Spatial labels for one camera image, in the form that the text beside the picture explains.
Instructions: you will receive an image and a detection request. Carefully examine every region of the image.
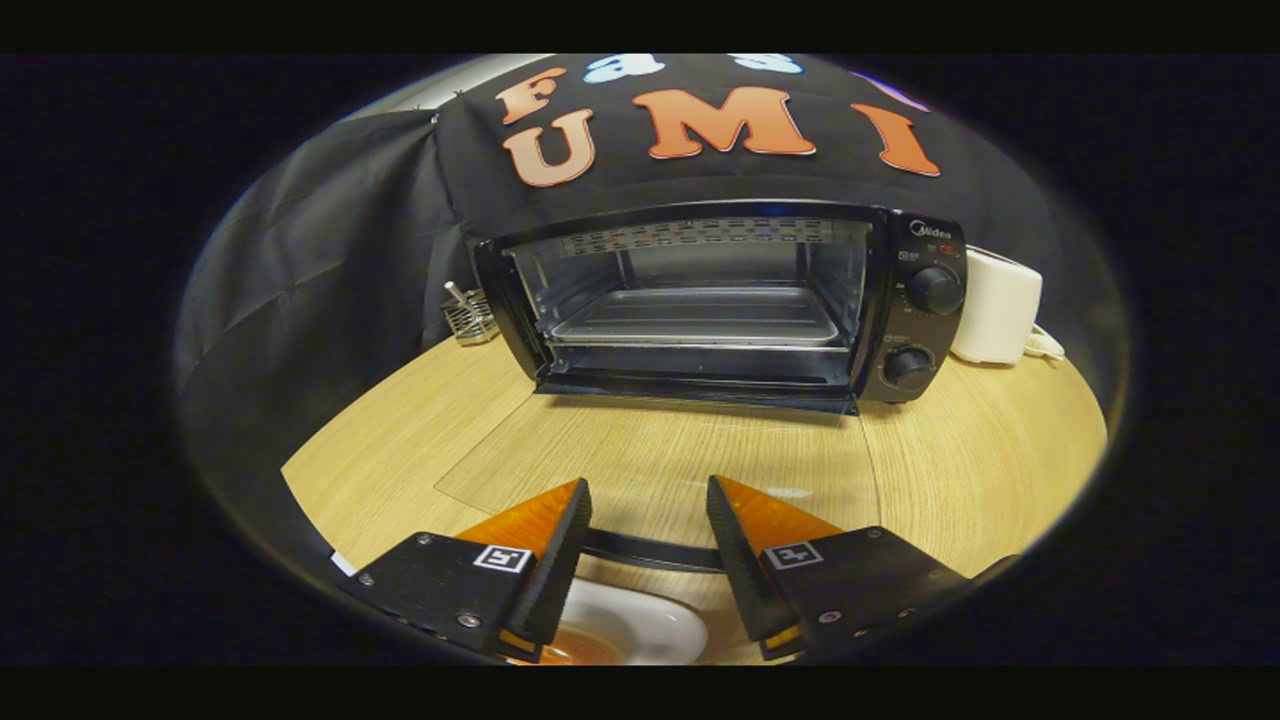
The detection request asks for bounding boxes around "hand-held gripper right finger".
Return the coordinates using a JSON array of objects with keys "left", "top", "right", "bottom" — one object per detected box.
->
[{"left": 706, "top": 475, "right": 1021, "bottom": 663}]

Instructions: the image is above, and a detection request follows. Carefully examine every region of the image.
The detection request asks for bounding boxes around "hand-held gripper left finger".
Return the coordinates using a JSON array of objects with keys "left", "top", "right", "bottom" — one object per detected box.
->
[{"left": 348, "top": 478, "right": 593, "bottom": 664}]

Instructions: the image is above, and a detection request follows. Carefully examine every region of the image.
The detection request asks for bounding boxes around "black toaster oven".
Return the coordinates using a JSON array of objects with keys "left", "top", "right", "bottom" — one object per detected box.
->
[{"left": 435, "top": 200, "right": 969, "bottom": 576}]

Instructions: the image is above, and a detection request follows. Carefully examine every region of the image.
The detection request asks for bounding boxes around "white bread toaster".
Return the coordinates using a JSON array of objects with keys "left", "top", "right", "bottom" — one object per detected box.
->
[{"left": 950, "top": 245, "right": 1044, "bottom": 366}]

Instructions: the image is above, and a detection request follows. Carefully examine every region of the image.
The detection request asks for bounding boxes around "white plate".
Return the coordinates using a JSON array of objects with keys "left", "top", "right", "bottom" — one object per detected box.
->
[{"left": 540, "top": 578, "right": 710, "bottom": 666}]

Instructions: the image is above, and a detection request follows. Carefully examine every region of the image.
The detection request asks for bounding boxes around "metal baking tray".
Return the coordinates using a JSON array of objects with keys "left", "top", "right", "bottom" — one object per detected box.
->
[{"left": 549, "top": 287, "right": 842, "bottom": 349}]

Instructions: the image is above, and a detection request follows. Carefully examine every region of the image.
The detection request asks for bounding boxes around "wire mesh holder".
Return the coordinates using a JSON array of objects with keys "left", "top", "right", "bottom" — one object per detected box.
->
[{"left": 440, "top": 281, "right": 501, "bottom": 347}]

